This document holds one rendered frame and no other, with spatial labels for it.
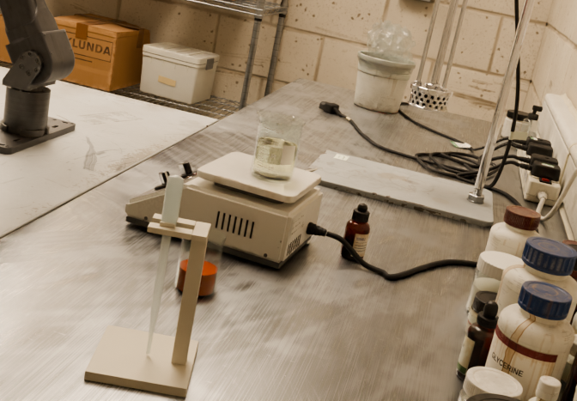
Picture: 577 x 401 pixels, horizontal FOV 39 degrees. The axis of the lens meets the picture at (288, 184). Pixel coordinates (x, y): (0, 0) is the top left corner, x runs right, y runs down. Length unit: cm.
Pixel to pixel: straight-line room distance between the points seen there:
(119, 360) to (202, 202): 29
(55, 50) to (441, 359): 70
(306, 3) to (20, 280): 270
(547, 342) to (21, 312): 45
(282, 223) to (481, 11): 251
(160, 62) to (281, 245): 241
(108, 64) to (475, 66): 143
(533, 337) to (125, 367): 33
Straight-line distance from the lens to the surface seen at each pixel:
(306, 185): 95
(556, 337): 72
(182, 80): 324
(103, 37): 324
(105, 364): 68
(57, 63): 122
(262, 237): 91
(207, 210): 93
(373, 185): 130
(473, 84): 336
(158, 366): 69
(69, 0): 377
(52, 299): 79
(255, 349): 75
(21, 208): 100
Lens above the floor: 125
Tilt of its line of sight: 16 degrees down
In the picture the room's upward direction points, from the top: 11 degrees clockwise
